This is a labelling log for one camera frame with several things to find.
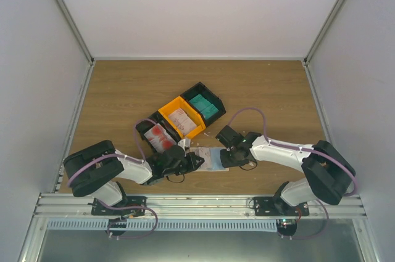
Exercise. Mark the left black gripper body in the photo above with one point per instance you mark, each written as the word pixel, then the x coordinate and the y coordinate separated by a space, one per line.
pixel 182 168

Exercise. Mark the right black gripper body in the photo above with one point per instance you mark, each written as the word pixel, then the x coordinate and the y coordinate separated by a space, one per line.
pixel 232 160

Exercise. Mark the white pink cards stack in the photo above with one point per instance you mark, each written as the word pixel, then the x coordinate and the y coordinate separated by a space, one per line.
pixel 182 121

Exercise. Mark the black bin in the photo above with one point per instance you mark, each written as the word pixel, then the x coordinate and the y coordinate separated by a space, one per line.
pixel 200 88
pixel 156 118

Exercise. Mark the orange bin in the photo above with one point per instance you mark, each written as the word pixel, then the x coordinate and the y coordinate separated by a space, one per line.
pixel 179 102

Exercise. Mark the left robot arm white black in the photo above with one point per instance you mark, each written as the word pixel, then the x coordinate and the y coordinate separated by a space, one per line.
pixel 92 170

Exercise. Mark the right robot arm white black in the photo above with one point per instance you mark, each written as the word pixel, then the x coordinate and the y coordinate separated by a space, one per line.
pixel 328 176

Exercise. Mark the red white cards stack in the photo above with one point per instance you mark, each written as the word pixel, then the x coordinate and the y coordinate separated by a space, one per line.
pixel 159 138

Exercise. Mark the teal cards stack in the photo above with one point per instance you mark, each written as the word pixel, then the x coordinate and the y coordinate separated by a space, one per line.
pixel 203 106

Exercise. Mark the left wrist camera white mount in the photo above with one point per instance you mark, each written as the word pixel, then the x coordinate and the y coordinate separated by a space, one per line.
pixel 185 144

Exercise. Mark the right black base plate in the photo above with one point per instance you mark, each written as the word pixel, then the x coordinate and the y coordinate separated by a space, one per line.
pixel 265 205

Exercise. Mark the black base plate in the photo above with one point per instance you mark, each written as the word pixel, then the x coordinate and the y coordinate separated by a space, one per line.
pixel 98 209
pixel 265 205

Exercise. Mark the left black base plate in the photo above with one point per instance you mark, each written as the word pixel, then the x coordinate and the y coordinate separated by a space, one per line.
pixel 98 209

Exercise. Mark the aluminium rail frame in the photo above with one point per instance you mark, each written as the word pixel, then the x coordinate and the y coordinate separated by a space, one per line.
pixel 192 207

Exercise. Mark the grey slotted cable duct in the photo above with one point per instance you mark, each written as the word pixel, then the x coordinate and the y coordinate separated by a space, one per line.
pixel 253 225

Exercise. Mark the left aluminium corner post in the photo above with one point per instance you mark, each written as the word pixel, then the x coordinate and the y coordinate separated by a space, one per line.
pixel 75 31

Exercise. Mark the aluminium corner post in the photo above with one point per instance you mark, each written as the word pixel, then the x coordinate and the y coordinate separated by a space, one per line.
pixel 75 31
pixel 335 10

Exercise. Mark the right aluminium corner post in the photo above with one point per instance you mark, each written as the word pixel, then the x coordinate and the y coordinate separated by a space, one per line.
pixel 335 10

